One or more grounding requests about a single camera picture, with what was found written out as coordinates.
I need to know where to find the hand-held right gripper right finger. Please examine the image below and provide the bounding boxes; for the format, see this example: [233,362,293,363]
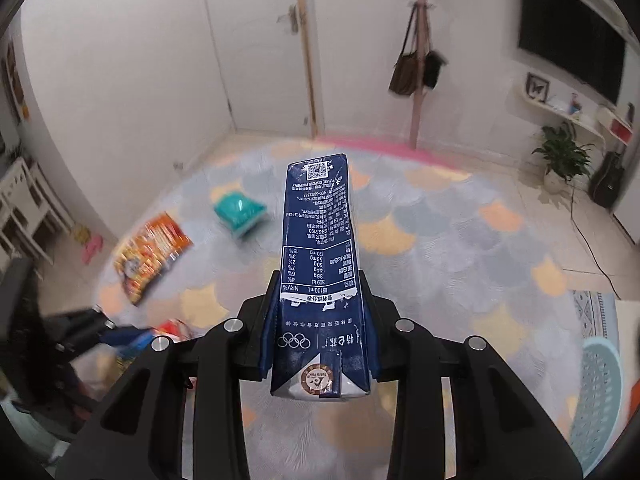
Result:
[352,270,586,480]

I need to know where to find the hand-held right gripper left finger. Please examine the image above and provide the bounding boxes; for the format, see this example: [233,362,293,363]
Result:
[55,270,278,480]

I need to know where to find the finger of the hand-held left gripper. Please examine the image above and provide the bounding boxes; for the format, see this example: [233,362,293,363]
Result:
[57,307,153,361]

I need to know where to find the red snack packet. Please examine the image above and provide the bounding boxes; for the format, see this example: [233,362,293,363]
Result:
[150,317,193,343]

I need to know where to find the blue milk carton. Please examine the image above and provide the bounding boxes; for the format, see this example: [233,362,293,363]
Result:
[270,152,372,403]

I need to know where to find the light blue plastic basket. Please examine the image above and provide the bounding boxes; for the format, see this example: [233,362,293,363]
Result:
[570,337,626,473]

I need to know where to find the brown shoulder bag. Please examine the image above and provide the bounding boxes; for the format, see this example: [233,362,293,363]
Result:
[389,5,423,97]

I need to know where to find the orange snack packet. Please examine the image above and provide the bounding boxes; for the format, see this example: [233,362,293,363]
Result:
[114,212,193,307]

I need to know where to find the pink slippers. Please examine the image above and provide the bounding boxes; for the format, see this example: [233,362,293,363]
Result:
[80,237,106,263]

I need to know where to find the teal packet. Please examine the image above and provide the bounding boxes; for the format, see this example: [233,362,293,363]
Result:
[214,194,268,240]

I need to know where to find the white wooden furniture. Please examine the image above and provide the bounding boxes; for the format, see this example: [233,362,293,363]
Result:
[0,157,73,281]

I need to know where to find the patterned rug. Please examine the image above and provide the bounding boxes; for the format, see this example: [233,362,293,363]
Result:
[572,287,618,341]

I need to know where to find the pink wooden coat rack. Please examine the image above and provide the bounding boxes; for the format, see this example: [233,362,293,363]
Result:
[407,0,436,151]

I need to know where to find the white coffee table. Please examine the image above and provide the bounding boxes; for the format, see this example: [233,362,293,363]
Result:
[614,299,640,361]

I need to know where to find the potted green plant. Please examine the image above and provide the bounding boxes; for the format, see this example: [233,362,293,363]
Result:
[531,122,593,193]

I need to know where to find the black bag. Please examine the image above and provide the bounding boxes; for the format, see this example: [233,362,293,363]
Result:
[422,47,448,88]

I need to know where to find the black acoustic guitar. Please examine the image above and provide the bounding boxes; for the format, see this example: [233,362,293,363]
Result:
[587,102,636,209]

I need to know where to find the white door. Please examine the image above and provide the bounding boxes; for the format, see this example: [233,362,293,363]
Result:
[197,0,303,133]

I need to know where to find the black floor cable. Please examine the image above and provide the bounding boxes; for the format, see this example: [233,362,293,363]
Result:
[570,185,623,296]

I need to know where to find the wall poster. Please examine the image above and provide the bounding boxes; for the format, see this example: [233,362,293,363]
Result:
[2,40,33,123]

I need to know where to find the white low wall shelf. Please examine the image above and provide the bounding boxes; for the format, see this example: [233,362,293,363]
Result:
[515,87,608,138]

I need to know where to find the butterfly picture frame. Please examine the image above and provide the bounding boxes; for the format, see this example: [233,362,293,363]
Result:
[525,72,550,103]

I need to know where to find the metal door handle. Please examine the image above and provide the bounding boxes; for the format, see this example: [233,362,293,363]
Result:
[277,4,301,35]

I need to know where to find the white and red wall box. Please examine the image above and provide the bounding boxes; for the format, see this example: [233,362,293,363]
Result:
[597,105,636,146]

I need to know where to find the wall-mounted television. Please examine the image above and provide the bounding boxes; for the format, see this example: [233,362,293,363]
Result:
[517,0,627,106]

